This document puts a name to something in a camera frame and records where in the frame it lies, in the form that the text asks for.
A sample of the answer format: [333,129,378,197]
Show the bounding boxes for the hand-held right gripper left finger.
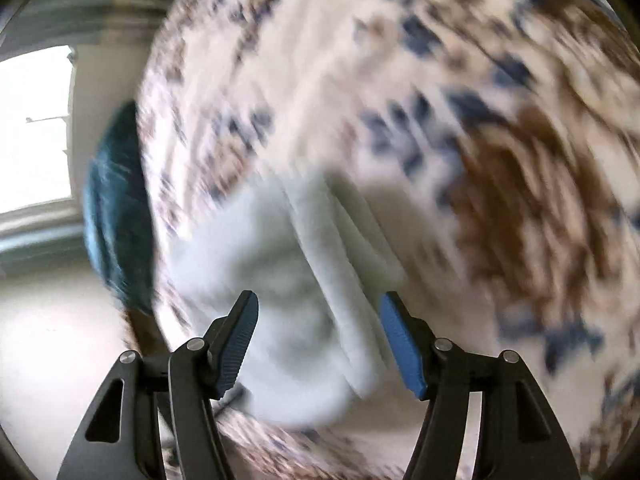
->
[56,290,260,480]

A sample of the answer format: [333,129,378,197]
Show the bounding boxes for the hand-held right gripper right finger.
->
[378,291,581,480]

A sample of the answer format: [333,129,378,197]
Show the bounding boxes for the white pants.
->
[162,169,408,431]

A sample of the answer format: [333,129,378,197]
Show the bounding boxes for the teal blanket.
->
[82,100,156,317]

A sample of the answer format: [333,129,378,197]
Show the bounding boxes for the floral blanket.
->
[122,0,640,480]

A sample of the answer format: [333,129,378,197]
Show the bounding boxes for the window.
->
[0,45,76,216]

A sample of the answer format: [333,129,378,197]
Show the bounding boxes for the striped curtain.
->
[0,0,196,61]

